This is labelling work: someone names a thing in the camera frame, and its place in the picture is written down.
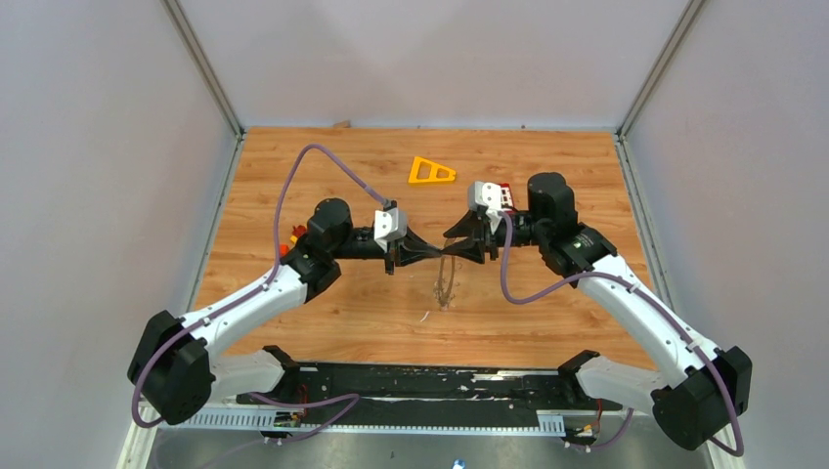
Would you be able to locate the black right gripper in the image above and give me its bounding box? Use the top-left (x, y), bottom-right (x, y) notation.
top-left (441, 210), bottom-right (547, 263)

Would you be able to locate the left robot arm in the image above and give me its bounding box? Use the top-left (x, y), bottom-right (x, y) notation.
top-left (127, 198), bottom-right (441, 428)

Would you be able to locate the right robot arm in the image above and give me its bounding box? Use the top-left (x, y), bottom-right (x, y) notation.
top-left (446, 172), bottom-right (753, 457)

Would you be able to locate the red toy window block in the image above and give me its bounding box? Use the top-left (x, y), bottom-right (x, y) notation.
top-left (500, 184), bottom-right (515, 212)

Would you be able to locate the toy brick car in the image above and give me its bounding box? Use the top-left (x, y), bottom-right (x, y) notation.
top-left (289, 225), bottom-right (307, 244)

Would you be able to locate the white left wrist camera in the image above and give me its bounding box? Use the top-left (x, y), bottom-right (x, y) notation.
top-left (373, 207), bottom-right (408, 252)

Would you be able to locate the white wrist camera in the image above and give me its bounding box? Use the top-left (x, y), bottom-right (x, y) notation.
top-left (467, 181), bottom-right (504, 235)
top-left (373, 207), bottom-right (408, 252)

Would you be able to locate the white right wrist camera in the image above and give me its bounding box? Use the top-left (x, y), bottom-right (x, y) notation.
top-left (467, 181), bottom-right (504, 235)

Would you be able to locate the yellow triangular toy frame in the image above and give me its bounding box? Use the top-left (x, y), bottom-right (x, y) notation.
top-left (407, 156), bottom-right (457, 186)

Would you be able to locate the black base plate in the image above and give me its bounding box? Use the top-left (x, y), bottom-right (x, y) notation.
top-left (264, 362), bottom-right (621, 424)

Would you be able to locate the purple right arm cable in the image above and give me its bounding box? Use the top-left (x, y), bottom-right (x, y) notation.
top-left (499, 212), bottom-right (746, 458)

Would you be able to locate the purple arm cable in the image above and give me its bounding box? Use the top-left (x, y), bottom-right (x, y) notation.
top-left (131, 143), bottom-right (398, 469)
top-left (499, 212), bottom-right (746, 458)

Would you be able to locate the white slotted cable duct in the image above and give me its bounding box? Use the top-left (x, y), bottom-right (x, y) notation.
top-left (178, 406), bottom-right (566, 438)

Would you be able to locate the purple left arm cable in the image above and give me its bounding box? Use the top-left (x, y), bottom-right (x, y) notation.
top-left (131, 143), bottom-right (398, 469)

